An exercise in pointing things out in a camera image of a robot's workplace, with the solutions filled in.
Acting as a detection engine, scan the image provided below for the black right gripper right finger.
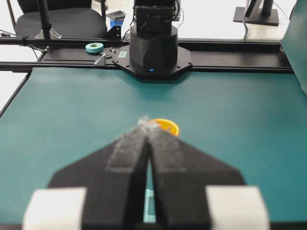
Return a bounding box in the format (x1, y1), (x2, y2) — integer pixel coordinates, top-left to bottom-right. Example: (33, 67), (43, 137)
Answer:
(147, 122), (270, 230)

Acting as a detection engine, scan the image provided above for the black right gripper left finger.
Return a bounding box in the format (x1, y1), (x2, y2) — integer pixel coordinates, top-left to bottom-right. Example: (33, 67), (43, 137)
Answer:
(23, 119), (149, 230)

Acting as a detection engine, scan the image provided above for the orange plastic cup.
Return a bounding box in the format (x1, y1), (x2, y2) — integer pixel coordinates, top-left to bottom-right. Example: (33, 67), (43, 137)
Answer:
(149, 118), (180, 137)

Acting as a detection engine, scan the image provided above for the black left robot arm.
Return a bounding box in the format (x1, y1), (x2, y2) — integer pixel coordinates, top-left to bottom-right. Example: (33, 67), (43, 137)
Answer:
(22, 0), (178, 230)

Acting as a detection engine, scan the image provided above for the black octagonal mounting plate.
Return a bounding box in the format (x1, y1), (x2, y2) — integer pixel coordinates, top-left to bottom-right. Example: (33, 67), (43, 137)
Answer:
(114, 46), (192, 81)

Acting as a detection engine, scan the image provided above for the teal tape roll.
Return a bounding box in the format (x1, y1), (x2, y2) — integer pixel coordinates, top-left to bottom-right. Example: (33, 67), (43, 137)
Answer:
(85, 43), (104, 53)

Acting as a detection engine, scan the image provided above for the blue box with black lid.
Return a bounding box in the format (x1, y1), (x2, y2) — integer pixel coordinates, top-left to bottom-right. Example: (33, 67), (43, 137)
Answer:
(106, 11), (126, 28)

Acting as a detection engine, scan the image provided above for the black office chair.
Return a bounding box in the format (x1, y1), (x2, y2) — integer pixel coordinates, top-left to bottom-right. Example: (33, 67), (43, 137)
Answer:
(15, 0), (107, 38)

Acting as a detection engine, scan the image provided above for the teal panel at right edge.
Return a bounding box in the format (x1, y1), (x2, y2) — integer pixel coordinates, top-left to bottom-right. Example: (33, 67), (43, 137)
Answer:
(281, 0), (307, 93)

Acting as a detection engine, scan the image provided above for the black monitor stand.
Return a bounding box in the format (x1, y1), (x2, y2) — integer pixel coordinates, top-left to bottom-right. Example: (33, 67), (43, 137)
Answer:
(233, 0), (279, 26)

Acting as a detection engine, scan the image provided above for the black vertical pole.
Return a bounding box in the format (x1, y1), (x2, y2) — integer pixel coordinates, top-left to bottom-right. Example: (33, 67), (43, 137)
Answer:
(36, 0), (51, 40)

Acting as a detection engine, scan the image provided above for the black aluminium rail frame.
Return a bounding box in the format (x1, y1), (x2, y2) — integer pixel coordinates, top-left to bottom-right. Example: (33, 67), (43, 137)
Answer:
(0, 37), (294, 74)

